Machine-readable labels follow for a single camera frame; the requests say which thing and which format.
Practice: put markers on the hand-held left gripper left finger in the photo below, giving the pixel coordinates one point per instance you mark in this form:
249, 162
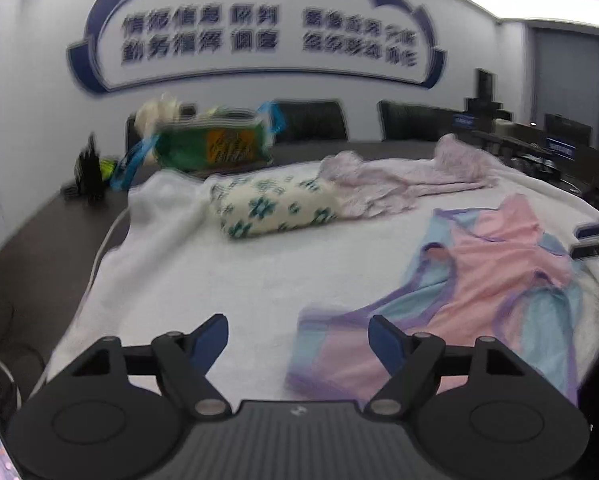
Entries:
210, 344

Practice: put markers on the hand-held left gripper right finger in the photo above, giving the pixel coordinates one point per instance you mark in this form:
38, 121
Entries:
385, 344

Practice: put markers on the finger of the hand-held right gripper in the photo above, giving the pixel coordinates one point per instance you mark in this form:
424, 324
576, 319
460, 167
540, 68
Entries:
594, 252
597, 230

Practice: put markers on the pink and blue garment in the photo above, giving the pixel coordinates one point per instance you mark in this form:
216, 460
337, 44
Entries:
479, 270

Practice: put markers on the white blanket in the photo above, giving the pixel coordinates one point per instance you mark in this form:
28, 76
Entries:
229, 285

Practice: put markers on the black monitor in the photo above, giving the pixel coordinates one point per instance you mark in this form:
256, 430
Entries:
568, 129

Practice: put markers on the green floral folded cloth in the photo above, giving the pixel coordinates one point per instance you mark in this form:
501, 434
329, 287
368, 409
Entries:
274, 207

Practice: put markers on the grey window blind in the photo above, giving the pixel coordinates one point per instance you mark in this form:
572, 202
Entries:
574, 80

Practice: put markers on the pale pink floral garment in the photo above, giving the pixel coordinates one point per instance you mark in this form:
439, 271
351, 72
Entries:
404, 180

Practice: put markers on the blue label desk display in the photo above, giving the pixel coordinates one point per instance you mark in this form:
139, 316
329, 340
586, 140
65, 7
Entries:
464, 122

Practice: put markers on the black equipment stack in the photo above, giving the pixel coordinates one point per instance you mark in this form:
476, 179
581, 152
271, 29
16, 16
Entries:
487, 97

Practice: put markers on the yellow-green small object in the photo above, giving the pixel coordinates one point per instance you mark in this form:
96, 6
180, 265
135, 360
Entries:
107, 169

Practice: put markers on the cream plush item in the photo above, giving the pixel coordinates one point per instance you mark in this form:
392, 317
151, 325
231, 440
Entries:
154, 112

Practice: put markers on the blue lettered wall sign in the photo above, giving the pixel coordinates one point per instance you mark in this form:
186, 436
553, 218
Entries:
86, 60

